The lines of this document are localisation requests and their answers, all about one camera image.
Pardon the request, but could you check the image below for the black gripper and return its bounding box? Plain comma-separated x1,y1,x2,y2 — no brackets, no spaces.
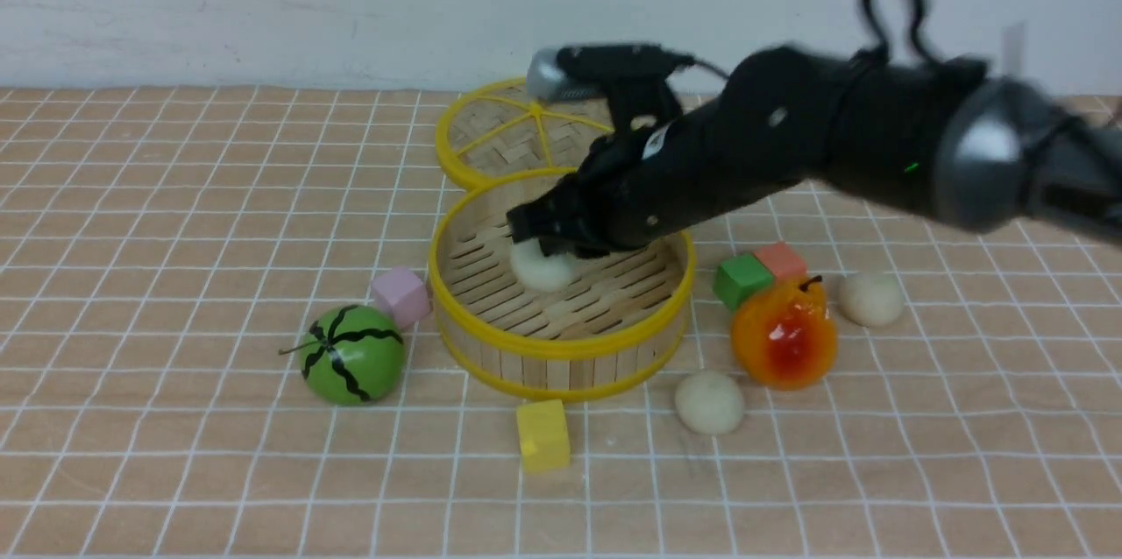
508,103,754,260

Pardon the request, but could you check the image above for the green cube block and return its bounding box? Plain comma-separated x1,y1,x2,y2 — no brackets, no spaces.
712,254,775,313

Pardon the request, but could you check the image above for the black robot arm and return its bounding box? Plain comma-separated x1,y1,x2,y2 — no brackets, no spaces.
508,43,1121,258

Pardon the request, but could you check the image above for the salmon cube block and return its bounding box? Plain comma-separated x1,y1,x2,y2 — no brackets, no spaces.
753,241,808,280

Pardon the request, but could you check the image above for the green toy watermelon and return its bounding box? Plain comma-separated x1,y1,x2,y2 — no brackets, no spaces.
278,304,406,405

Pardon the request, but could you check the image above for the checkered orange tablecloth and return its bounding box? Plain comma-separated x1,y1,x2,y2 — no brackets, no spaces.
1,88,1119,558

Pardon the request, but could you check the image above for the orange toy pear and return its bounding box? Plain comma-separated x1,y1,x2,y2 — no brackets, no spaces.
729,275,839,391

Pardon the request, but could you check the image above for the yellow bamboo steamer tray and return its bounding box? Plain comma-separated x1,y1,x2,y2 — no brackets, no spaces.
429,168,698,402

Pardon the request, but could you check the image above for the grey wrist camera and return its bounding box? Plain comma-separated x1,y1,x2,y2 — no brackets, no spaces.
525,42,696,131

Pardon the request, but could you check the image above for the pink cube block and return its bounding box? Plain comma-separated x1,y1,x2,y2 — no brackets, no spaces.
369,267,432,330

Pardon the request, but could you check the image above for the white bun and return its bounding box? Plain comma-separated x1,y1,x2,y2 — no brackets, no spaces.
673,372,746,436
838,272,905,328
508,239,579,293

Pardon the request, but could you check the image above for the yellow bamboo steamer lid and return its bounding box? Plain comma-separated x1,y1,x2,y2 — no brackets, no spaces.
434,79,611,190

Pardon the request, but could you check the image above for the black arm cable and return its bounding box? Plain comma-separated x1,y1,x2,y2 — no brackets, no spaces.
857,0,942,65

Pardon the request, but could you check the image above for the yellow cube block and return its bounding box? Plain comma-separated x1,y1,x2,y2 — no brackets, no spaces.
515,400,572,474

